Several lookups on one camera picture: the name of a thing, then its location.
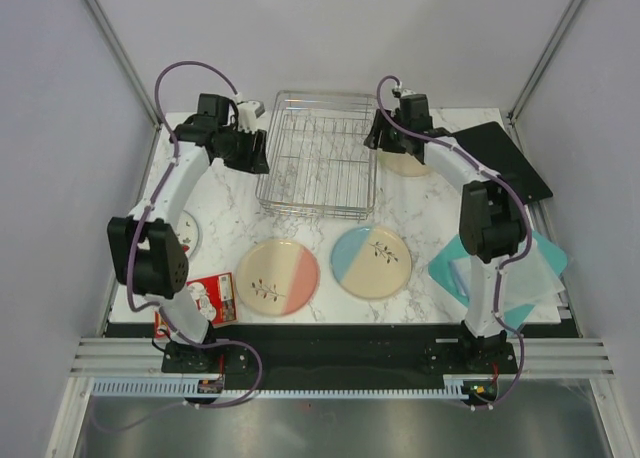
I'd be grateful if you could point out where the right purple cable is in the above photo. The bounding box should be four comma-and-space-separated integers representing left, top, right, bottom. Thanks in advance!
375, 74, 534, 412

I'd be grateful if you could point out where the pink and cream plate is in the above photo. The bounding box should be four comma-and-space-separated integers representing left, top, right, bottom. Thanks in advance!
235, 239, 320, 318

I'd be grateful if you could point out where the metal wire dish rack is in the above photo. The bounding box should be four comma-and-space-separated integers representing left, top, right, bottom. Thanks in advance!
256, 90, 377, 220

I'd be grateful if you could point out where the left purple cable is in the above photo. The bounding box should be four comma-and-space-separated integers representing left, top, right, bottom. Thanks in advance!
92, 60, 266, 432

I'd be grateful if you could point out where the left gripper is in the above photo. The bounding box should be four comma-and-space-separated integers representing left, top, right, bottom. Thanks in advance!
216, 123, 269, 175

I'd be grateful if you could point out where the white slotted cable duct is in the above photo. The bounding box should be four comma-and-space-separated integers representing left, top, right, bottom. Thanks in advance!
91, 375, 497, 400

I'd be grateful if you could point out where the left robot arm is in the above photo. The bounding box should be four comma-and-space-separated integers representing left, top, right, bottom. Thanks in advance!
107, 94, 269, 372

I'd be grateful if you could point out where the left aluminium frame post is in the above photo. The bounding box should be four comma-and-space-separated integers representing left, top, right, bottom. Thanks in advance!
81, 0, 160, 128

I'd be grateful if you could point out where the red instruction card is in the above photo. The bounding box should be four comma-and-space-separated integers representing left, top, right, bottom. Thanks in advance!
153, 272, 237, 344

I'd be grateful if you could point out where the watermelon pattern plate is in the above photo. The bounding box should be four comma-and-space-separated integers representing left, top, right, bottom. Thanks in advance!
175, 211, 201, 259

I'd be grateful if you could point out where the green and cream plate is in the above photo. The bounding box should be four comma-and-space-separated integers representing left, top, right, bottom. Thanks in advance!
378, 151, 433, 178

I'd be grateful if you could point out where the blue and cream plate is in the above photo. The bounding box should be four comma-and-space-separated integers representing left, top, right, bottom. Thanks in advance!
329, 225, 412, 301

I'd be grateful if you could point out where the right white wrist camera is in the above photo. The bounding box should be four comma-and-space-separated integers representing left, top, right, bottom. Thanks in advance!
392, 81, 416, 99

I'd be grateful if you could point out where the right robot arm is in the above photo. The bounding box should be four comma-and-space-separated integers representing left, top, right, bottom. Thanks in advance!
364, 85, 533, 372

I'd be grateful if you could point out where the aluminium frame post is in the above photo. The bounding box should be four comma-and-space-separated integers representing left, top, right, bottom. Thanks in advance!
81, 0, 160, 128
506, 0, 588, 127

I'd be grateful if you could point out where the teal cutting mat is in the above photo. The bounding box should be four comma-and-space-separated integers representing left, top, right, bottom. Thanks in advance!
426, 232, 569, 328

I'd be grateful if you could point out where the black square mat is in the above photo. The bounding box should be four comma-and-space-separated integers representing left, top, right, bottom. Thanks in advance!
453, 121, 553, 205

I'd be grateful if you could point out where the purple cable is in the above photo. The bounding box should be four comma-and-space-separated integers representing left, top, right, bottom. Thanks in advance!
375, 74, 534, 412
92, 60, 266, 432

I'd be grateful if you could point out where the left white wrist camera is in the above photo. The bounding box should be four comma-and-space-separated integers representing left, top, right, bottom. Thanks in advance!
236, 99, 265, 133

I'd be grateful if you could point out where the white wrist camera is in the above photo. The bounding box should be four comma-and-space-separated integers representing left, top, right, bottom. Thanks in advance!
236, 99, 265, 133
392, 81, 416, 99

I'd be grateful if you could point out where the right aluminium frame post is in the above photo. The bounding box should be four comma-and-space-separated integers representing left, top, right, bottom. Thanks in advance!
506, 0, 588, 127

